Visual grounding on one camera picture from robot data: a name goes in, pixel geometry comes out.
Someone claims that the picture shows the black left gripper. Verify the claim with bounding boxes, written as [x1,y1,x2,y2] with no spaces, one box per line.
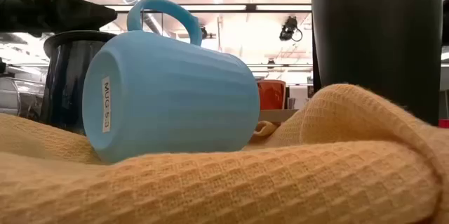
[0,0,119,38]

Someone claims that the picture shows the orange faceted tumbler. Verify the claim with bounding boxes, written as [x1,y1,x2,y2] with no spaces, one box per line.
[257,79,287,111]

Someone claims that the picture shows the black overhead camera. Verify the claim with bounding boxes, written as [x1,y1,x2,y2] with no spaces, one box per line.
[279,15,303,43]

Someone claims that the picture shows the wooden cutting board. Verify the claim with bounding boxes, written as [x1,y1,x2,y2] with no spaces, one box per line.
[258,0,330,124]

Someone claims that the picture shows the yellow waffle cloth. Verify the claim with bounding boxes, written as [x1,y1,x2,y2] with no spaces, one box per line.
[0,83,449,224]

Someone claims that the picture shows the black overhead frame bar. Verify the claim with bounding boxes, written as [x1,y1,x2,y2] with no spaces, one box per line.
[101,3,312,14]

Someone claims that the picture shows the small clear glass tumbler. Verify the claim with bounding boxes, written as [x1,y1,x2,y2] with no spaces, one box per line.
[0,75,47,119]

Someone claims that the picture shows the tall black cup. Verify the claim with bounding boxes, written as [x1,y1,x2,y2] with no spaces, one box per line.
[310,0,444,126]

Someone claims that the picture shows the dark navy mug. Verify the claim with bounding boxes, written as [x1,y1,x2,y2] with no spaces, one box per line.
[39,29,117,136]

